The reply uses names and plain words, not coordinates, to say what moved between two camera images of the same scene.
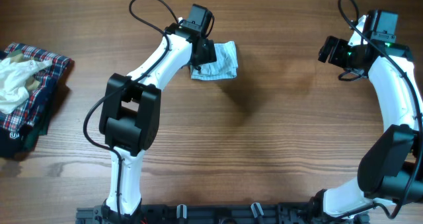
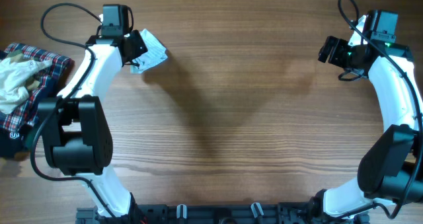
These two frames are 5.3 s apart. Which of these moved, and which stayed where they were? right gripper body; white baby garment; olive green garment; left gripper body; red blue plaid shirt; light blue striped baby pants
Moved: left gripper body; light blue striped baby pants
Stayed: olive green garment; red blue plaid shirt; right gripper body; white baby garment
